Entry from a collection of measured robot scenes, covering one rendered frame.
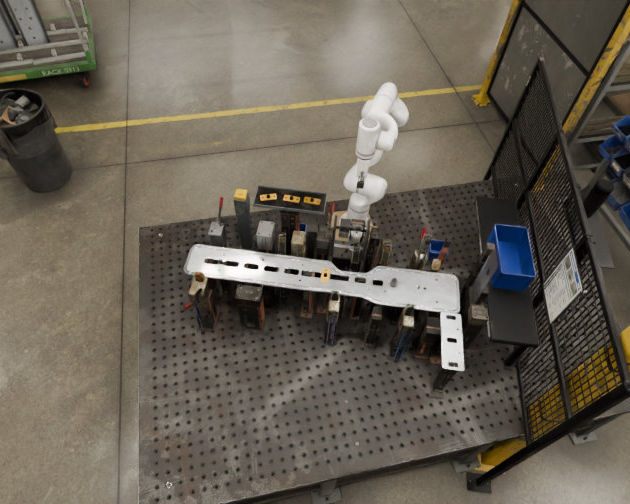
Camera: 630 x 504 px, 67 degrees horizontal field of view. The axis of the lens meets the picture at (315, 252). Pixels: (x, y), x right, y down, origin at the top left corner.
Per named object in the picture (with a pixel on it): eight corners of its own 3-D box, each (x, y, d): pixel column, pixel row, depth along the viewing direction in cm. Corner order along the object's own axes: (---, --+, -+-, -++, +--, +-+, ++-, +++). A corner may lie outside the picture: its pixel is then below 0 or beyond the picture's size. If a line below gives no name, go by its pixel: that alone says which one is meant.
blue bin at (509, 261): (491, 287, 234) (501, 273, 223) (486, 239, 252) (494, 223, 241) (525, 291, 233) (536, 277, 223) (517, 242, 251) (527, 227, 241)
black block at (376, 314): (361, 348, 248) (368, 322, 225) (362, 330, 255) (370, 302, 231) (376, 350, 248) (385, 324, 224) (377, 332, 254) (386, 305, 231)
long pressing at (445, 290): (179, 278, 235) (179, 277, 234) (192, 243, 249) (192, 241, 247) (460, 315, 229) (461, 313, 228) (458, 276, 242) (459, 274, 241)
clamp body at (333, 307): (319, 345, 249) (323, 312, 221) (322, 324, 256) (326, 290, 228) (337, 347, 248) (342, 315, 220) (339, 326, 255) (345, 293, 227)
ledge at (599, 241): (570, 271, 199) (592, 245, 185) (556, 207, 220) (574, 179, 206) (607, 275, 198) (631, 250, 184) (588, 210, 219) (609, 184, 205)
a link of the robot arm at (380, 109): (406, 118, 214) (390, 158, 196) (371, 109, 217) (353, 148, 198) (410, 100, 208) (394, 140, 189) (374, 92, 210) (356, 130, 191)
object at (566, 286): (549, 326, 209) (583, 289, 184) (541, 283, 222) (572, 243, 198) (553, 327, 209) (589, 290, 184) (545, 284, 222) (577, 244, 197)
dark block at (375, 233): (360, 282, 272) (370, 237, 238) (361, 272, 276) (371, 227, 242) (369, 283, 272) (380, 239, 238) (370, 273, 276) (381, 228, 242)
